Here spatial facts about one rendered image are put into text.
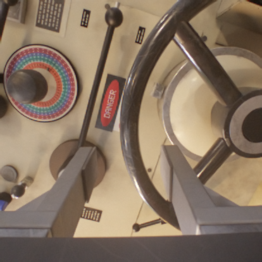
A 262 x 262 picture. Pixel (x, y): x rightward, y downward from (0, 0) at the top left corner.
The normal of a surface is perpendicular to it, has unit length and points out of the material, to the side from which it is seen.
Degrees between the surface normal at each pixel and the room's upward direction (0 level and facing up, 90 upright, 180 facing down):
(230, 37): 90
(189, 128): 68
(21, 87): 90
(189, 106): 61
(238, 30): 90
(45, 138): 90
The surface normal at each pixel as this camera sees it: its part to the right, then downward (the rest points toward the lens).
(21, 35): 0.00, 0.29
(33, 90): 0.30, 0.35
